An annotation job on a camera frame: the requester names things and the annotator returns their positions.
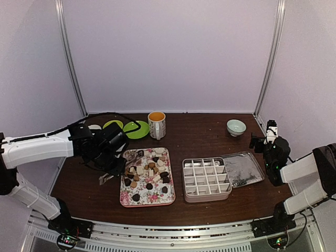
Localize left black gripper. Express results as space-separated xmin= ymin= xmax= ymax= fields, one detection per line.
xmin=91 ymin=146 xmax=127 ymax=177

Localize metal serving tongs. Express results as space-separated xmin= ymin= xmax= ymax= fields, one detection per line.
xmin=99 ymin=150 xmax=144 ymax=185

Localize pink rabbit tin lid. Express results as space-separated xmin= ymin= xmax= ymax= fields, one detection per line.
xmin=223 ymin=151 xmax=265 ymax=188

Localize floral pink tray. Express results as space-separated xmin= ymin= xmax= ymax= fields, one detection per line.
xmin=120 ymin=147 xmax=175 ymax=207

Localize pink divided tin box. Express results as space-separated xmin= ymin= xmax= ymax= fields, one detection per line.
xmin=182 ymin=157 xmax=232 ymax=203

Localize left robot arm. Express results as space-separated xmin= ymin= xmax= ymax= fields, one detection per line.
xmin=1 ymin=123 xmax=128 ymax=233

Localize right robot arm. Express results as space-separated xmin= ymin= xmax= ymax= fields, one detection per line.
xmin=249 ymin=130 xmax=335 ymax=232

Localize pale blue tea bowl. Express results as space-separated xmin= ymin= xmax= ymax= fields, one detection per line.
xmin=226 ymin=119 xmax=247 ymax=137

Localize green bowl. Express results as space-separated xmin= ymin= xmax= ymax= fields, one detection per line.
xmin=102 ymin=120 xmax=124 ymax=130

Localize black white bowl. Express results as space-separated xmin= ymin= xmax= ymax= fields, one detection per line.
xmin=88 ymin=124 xmax=102 ymax=130

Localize green plate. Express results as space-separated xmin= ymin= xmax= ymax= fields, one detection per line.
xmin=123 ymin=121 xmax=149 ymax=140

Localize floral white mug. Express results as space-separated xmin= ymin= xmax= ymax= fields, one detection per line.
xmin=148 ymin=111 xmax=166 ymax=141

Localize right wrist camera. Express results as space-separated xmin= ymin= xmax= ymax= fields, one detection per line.
xmin=264 ymin=120 xmax=278 ymax=144

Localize right aluminium frame post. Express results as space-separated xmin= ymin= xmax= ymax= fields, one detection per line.
xmin=254 ymin=0 xmax=286 ymax=118

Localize aluminium frame post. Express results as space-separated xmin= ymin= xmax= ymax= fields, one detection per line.
xmin=55 ymin=0 xmax=87 ymax=117
xmin=254 ymin=0 xmax=286 ymax=118

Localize front aluminium rail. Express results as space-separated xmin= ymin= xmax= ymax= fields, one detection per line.
xmin=26 ymin=207 xmax=318 ymax=252

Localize left aluminium frame post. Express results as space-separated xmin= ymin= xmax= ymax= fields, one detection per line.
xmin=55 ymin=0 xmax=87 ymax=117

